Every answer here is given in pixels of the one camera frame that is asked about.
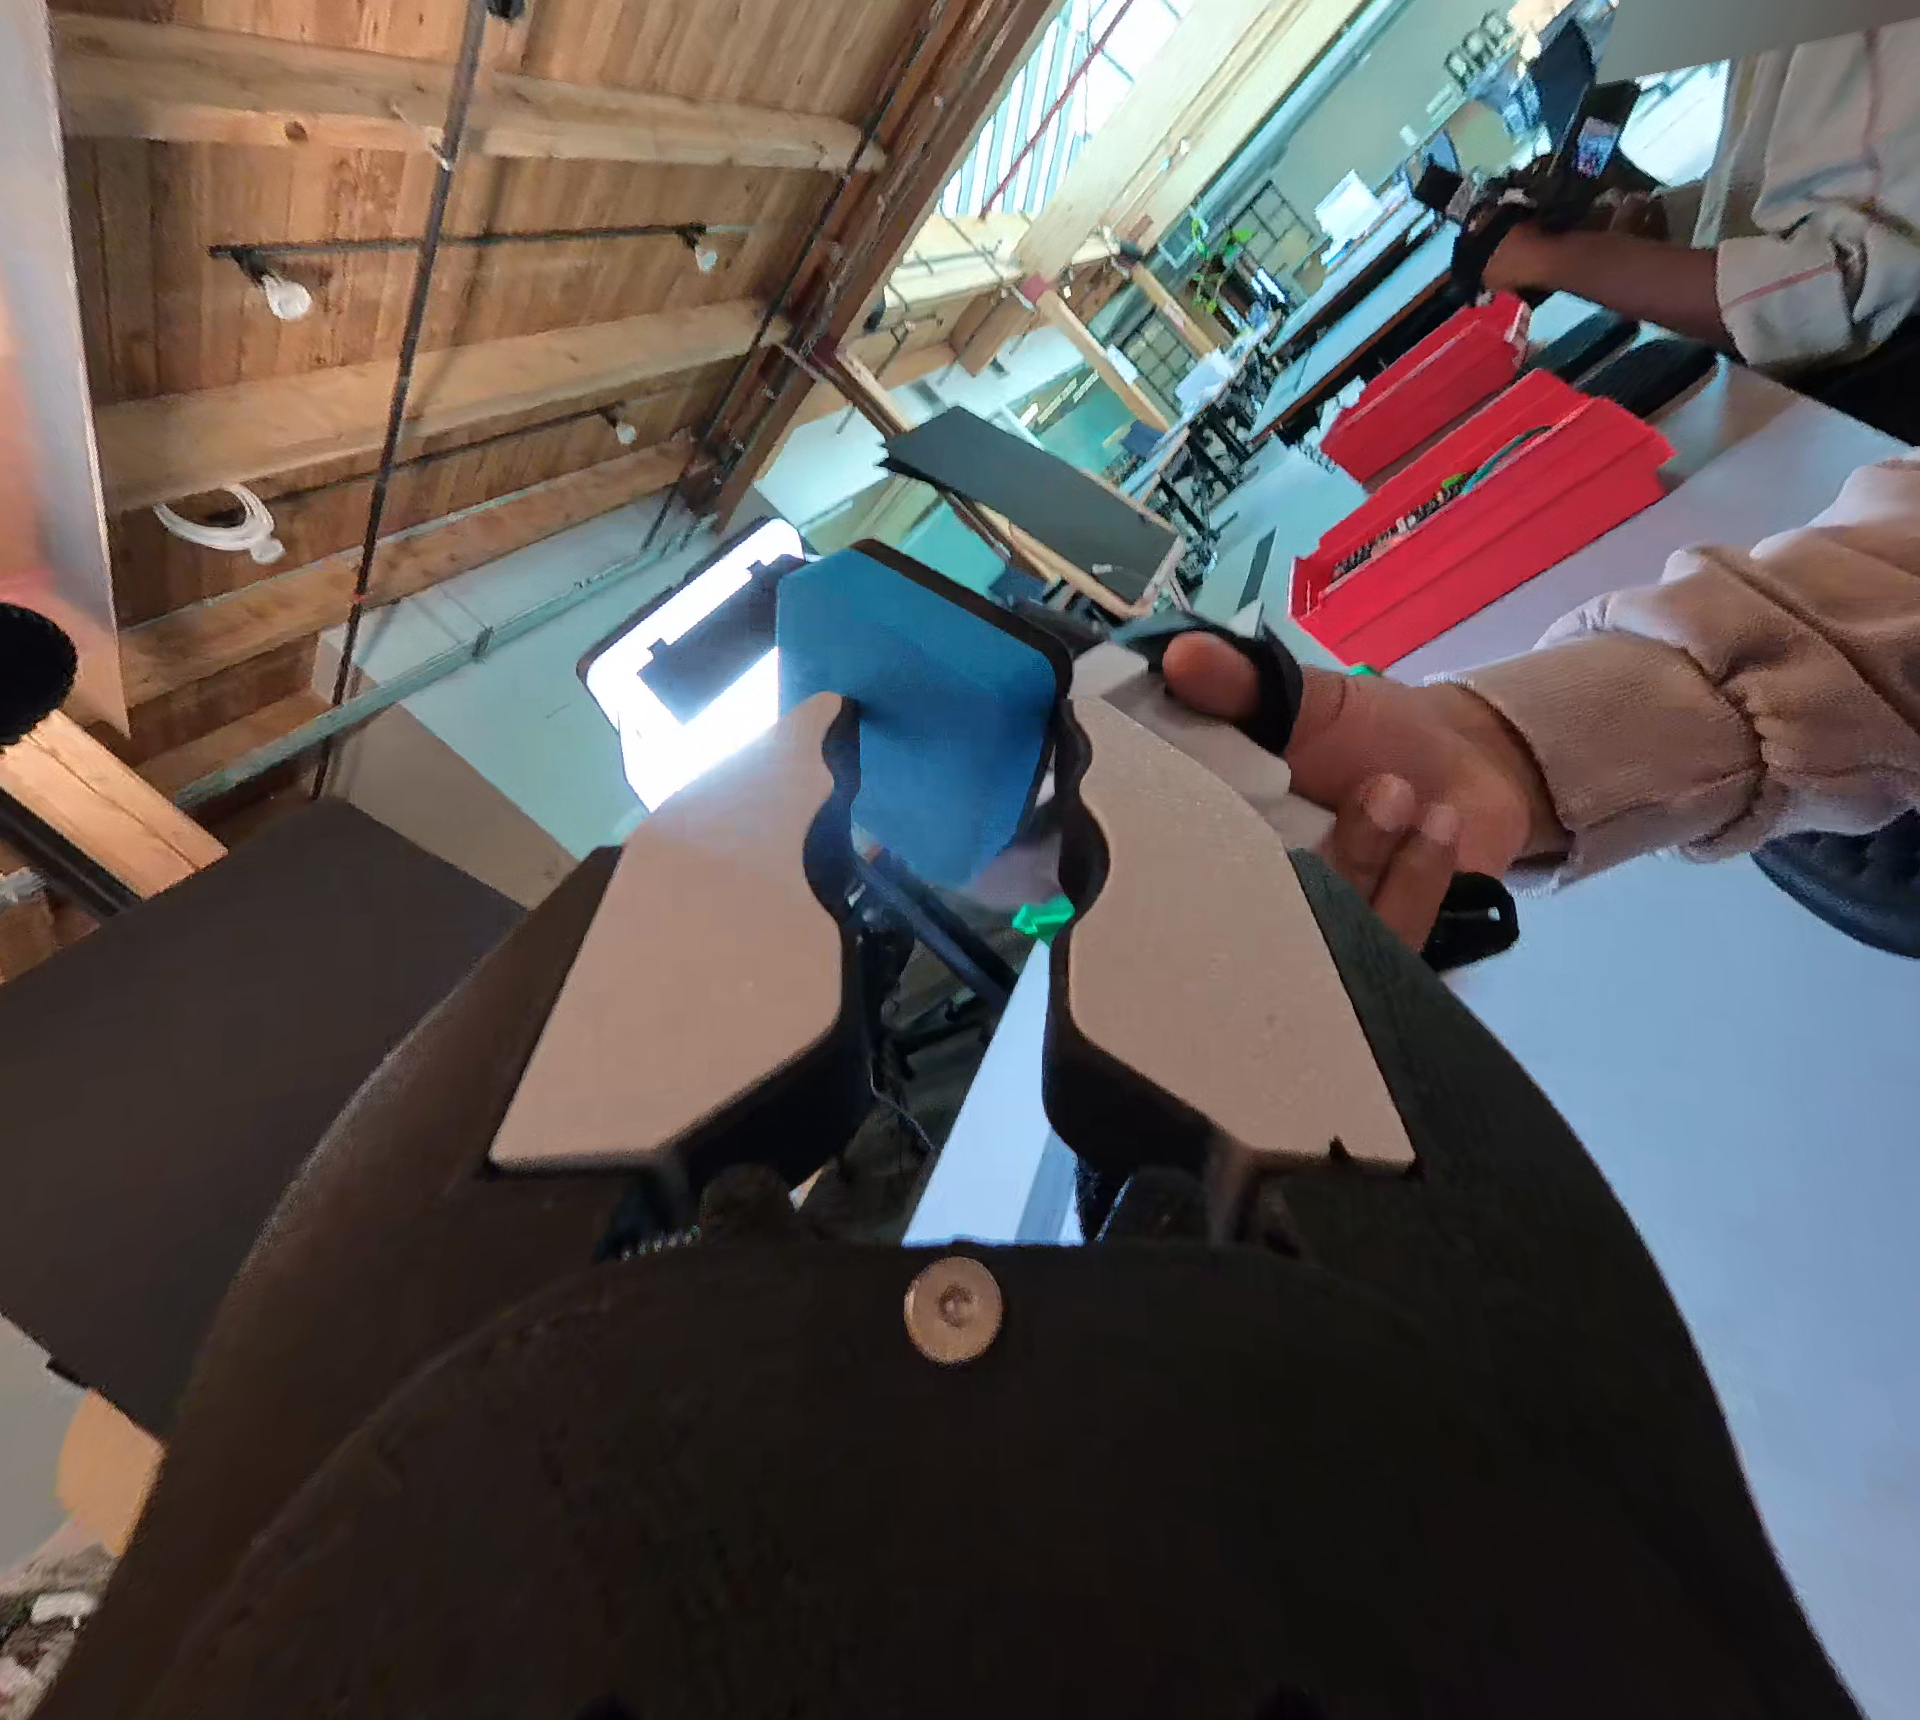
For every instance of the person's right forearm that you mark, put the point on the person's right forearm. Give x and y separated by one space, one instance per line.
1724 685

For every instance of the black round knob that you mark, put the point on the black round knob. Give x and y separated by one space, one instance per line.
23 671

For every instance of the green potted plant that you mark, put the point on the green potted plant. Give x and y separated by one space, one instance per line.
1219 250

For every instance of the black light stand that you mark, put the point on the black light stand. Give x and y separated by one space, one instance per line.
939 919

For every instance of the long dark work table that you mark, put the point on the long dark work table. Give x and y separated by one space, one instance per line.
1351 325

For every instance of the blue black foam block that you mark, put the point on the blue black foam block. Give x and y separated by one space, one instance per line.
931 714

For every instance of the red plastic bin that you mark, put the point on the red plastic bin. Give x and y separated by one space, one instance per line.
1441 378
1500 521

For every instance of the ceiling spot lamp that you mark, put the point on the ceiling spot lamp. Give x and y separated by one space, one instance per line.
622 430
705 253
284 295

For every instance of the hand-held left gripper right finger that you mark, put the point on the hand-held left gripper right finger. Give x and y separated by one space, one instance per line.
1215 985

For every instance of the green plastic bin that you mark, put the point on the green plastic bin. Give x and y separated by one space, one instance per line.
1035 919

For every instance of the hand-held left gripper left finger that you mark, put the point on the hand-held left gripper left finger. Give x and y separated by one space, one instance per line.
691 985

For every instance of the studio light panel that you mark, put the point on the studio light panel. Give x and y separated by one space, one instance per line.
705 700

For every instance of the person's right hand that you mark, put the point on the person's right hand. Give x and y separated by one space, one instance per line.
1410 760

